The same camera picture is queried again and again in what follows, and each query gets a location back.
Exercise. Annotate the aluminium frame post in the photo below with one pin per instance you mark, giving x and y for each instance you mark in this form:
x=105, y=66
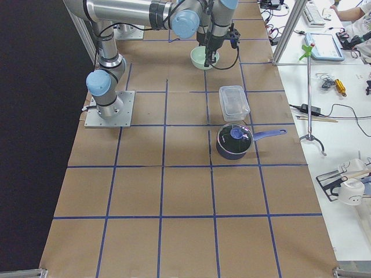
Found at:
x=296, y=12

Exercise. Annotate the black power adapter with cable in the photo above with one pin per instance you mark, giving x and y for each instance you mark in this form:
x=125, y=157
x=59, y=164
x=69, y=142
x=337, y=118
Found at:
x=317, y=114

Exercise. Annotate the clear plastic food container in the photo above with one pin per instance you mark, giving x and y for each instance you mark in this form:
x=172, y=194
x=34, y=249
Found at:
x=234, y=104

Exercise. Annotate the blue teach pendant tablet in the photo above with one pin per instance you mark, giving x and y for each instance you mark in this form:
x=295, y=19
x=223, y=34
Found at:
x=326, y=47

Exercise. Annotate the dark blue saucepan with lid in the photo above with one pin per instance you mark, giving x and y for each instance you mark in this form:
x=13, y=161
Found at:
x=233, y=140

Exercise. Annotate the brown paper table cover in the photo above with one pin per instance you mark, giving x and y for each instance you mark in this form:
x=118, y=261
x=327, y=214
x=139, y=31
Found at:
x=158, y=200

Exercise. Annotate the green bowl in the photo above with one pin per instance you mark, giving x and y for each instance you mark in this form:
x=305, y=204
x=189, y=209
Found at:
x=198, y=58

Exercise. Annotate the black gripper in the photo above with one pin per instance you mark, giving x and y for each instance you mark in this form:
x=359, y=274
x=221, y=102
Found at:
x=214, y=43

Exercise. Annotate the orange hand tool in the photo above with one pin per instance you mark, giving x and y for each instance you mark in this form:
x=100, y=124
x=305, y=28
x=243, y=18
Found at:
x=340, y=87

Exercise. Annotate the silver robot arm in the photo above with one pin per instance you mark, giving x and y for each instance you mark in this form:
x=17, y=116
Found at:
x=139, y=43

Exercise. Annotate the white mug with face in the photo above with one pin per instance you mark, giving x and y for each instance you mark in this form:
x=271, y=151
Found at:
x=351, y=192

